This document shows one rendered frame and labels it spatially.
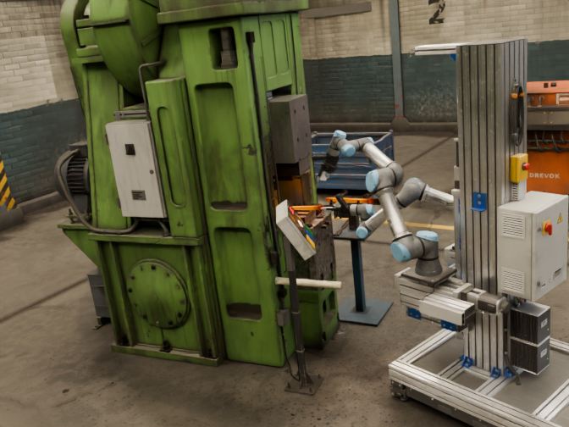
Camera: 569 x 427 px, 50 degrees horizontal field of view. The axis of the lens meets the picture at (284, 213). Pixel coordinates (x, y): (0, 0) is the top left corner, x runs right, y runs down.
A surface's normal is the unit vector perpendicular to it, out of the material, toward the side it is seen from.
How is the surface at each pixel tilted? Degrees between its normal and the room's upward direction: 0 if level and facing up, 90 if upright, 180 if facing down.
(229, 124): 89
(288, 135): 90
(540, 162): 90
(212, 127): 89
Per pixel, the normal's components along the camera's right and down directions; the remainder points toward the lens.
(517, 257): -0.75, 0.27
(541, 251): 0.65, 0.15
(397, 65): -0.55, 0.30
